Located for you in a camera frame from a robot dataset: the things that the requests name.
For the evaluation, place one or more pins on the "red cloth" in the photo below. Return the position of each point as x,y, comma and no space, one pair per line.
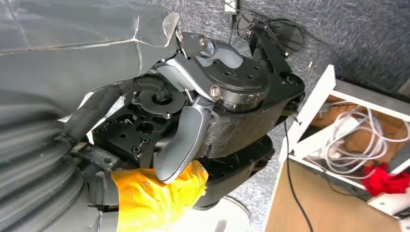
382,181

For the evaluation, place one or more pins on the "black robot waist base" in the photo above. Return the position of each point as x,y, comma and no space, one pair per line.
243,128

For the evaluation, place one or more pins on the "yellow tape wrap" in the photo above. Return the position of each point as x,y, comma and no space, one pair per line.
144,198

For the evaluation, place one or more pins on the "white power strip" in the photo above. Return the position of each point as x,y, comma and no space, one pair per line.
230,6

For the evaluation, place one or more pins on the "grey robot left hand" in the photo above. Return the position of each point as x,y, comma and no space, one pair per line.
80,48

